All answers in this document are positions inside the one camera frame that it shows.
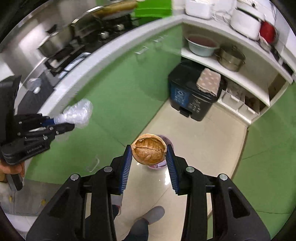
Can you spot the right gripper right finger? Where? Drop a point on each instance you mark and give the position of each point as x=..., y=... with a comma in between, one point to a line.
x=233, y=216

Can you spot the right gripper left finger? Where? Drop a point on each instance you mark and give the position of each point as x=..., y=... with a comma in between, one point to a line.
x=81, y=209

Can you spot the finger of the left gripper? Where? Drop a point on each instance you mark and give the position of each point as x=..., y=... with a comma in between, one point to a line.
x=58, y=129
x=46, y=121

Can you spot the clear plastic wrap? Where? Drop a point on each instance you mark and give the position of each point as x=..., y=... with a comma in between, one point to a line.
x=78, y=114

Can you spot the brown walnut shell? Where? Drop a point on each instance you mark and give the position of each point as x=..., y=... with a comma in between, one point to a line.
x=149, y=149

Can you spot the pink round trash bin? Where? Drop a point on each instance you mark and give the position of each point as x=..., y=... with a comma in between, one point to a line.
x=162, y=164

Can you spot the person's left hand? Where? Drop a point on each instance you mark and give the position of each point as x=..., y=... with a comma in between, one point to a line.
x=6, y=169

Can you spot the black striped counter mat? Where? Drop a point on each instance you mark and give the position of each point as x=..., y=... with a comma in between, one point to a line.
x=39, y=91

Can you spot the grey slipper right foot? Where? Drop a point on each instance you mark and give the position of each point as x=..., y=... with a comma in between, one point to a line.
x=154, y=214

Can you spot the steel pot with lid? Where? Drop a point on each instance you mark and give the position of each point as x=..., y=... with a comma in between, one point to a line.
x=56, y=40

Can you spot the black gas stove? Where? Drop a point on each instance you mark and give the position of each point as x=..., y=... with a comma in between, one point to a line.
x=95, y=34

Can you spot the white storage drawer box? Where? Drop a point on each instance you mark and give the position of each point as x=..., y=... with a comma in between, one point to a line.
x=234, y=95

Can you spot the pink patterned cloth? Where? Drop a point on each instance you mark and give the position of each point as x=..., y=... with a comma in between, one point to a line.
x=209, y=82

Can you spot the black dual pedal bin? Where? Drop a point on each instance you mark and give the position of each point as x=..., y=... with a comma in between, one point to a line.
x=185, y=96

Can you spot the stainless steel steamer pot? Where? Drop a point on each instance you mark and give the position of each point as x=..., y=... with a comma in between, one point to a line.
x=230, y=57

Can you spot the light blue basin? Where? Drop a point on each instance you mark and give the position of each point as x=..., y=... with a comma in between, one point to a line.
x=201, y=45

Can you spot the white appliance on counter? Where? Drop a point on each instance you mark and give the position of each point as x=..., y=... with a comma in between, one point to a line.
x=199, y=8

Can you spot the white rice cooker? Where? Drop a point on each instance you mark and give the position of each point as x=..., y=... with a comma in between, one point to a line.
x=246, y=19

